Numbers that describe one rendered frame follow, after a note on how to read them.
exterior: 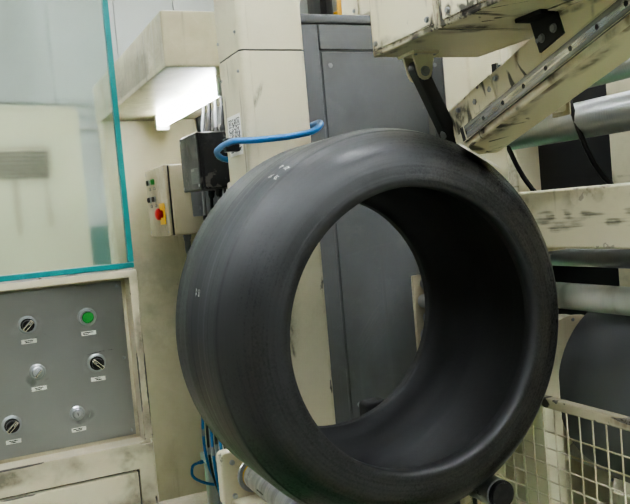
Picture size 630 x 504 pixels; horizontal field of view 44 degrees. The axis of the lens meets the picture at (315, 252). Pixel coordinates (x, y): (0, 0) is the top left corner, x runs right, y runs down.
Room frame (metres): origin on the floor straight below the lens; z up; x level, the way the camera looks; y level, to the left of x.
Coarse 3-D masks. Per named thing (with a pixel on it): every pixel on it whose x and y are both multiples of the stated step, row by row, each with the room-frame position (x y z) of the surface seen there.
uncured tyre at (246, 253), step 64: (384, 128) 1.15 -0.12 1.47; (256, 192) 1.07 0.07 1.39; (320, 192) 1.04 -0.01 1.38; (384, 192) 1.39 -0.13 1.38; (448, 192) 1.13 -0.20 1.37; (512, 192) 1.19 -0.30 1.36; (192, 256) 1.17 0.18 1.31; (256, 256) 1.01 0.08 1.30; (448, 256) 1.43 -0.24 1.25; (512, 256) 1.18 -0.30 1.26; (192, 320) 1.10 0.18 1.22; (256, 320) 1.00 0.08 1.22; (448, 320) 1.43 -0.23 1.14; (512, 320) 1.33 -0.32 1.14; (192, 384) 1.15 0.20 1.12; (256, 384) 1.00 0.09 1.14; (448, 384) 1.41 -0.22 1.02; (512, 384) 1.18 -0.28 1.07; (256, 448) 1.02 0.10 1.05; (320, 448) 1.02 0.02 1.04; (384, 448) 1.35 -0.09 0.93; (448, 448) 1.29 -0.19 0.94; (512, 448) 1.16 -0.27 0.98
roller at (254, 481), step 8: (248, 472) 1.35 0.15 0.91; (248, 480) 1.34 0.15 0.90; (256, 480) 1.31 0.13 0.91; (264, 480) 1.29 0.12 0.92; (256, 488) 1.30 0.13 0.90; (264, 488) 1.27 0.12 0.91; (272, 488) 1.25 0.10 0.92; (264, 496) 1.27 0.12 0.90; (272, 496) 1.23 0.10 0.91; (280, 496) 1.21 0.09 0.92
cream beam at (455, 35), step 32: (384, 0) 1.46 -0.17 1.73; (416, 0) 1.36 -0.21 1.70; (448, 0) 1.28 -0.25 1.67; (480, 0) 1.20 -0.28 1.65; (512, 0) 1.17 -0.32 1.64; (544, 0) 1.18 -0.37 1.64; (576, 0) 1.19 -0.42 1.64; (384, 32) 1.47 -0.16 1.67; (416, 32) 1.37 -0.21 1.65; (448, 32) 1.35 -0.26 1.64; (480, 32) 1.37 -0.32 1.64; (512, 32) 1.40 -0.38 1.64
